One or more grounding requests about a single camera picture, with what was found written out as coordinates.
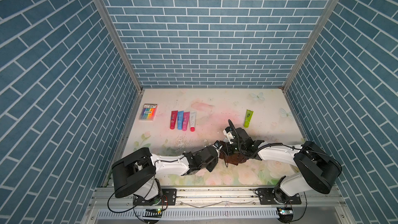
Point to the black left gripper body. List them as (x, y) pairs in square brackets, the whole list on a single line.
[(209, 166)]

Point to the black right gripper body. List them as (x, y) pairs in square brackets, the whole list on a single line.
[(234, 149)]

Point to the brown wiping cloth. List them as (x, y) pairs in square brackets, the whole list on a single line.
[(232, 158)]

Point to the green toothpaste tube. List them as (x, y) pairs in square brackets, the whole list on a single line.
[(248, 118)]

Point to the white pink-capped toothpaste tube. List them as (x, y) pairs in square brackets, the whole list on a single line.
[(192, 119)]

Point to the magenta toothpaste tube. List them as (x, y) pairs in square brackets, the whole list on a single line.
[(186, 117)]

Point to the blue toothpaste tube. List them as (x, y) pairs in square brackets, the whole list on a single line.
[(180, 119)]

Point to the red toothpaste tube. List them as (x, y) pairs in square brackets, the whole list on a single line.
[(173, 119)]

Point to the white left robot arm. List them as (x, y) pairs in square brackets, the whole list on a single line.
[(136, 174)]

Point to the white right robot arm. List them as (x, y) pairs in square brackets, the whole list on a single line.
[(316, 170)]

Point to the rainbow highlighter pen pack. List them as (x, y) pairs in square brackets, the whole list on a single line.
[(148, 112)]

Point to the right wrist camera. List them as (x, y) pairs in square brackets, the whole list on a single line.
[(229, 136)]

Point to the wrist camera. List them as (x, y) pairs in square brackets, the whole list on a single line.
[(218, 144), (229, 136)]

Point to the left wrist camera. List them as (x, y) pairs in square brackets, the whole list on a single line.
[(218, 144)]

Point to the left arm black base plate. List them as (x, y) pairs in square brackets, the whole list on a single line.
[(167, 197)]

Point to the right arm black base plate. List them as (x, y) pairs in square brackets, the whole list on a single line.
[(267, 196)]

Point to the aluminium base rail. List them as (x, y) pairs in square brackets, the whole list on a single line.
[(218, 205)]

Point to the aluminium right corner post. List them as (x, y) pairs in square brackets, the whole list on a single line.
[(329, 7)]

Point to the aluminium corner post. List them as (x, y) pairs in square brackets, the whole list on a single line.
[(329, 7), (102, 10)]

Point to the aluminium left corner post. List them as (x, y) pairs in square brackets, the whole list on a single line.
[(102, 10)]

